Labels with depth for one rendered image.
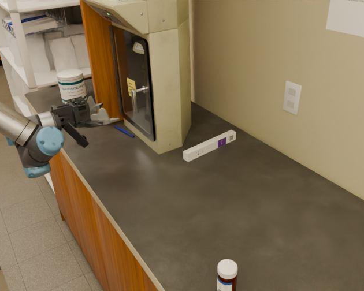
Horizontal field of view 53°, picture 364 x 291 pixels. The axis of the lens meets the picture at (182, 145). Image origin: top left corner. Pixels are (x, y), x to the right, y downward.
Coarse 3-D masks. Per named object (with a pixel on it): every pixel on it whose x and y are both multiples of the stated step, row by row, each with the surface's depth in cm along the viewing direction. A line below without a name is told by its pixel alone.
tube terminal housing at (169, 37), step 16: (144, 0) 117; (160, 0) 118; (176, 0) 122; (160, 16) 121; (176, 16) 124; (160, 32) 123; (176, 32) 127; (160, 48) 126; (176, 48) 129; (160, 64) 128; (176, 64) 132; (160, 80) 131; (176, 80) 135; (160, 96) 134; (176, 96) 138; (160, 112) 137; (176, 112) 141; (160, 128) 140; (176, 128) 144; (160, 144) 143; (176, 144) 148
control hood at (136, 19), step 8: (88, 0) 128; (96, 0) 122; (104, 0) 121; (136, 0) 119; (104, 8) 121; (112, 8) 113; (120, 8) 112; (128, 8) 114; (136, 8) 115; (144, 8) 117; (120, 16) 115; (128, 16) 115; (136, 16) 116; (144, 16) 118; (128, 24) 119; (136, 24) 117; (144, 24) 119; (144, 32) 120
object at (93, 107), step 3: (90, 96) 131; (90, 99) 131; (93, 99) 132; (90, 102) 131; (93, 102) 133; (90, 105) 131; (93, 105) 133; (96, 105) 134; (99, 105) 134; (90, 108) 132; (93, 108) 132; (96, 108) 134; (99, 108) 135; (90, 111) 130; (93, 111) 132; (90, 114) 130
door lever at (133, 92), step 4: (144, 88) 134; (132, 92) 132; (136, 92) 133; (144, 92) 135; (132, 96) 133; (136, 96) 134; (132, 100) 135; (136, 100) 134; (132, 104) 136; (136, 104) 135; (136, 108) 136; (136, 112) 136
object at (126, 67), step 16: (128, 32) 132; (128, 48) 136; (144, 48) 125; (128, 64) 141; (144, 64) 128; (144, 80) 132; (128, 96) 151; (144, 96) 137; (128, 112) 156; (144, 112) 141; (144, 128) 146
